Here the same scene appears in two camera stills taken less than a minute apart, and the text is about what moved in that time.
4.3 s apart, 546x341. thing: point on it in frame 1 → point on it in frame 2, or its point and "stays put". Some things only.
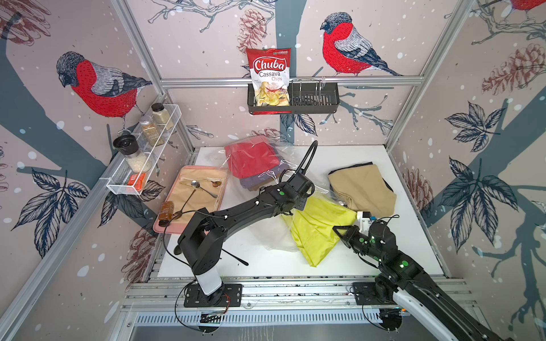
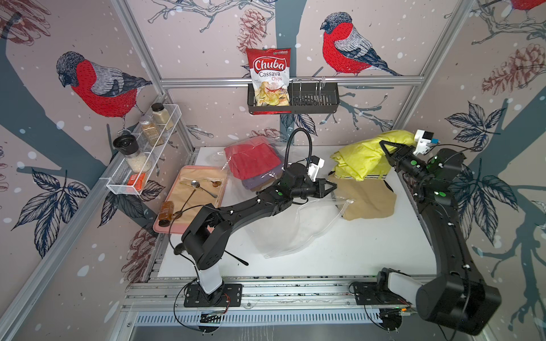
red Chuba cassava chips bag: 270,74 stays put
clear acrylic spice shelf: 131,172 stays put
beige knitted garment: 362,189 stays put
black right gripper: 350,236 → 402,154
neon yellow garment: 313,228 → 368,160
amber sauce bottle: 166,213 stays put
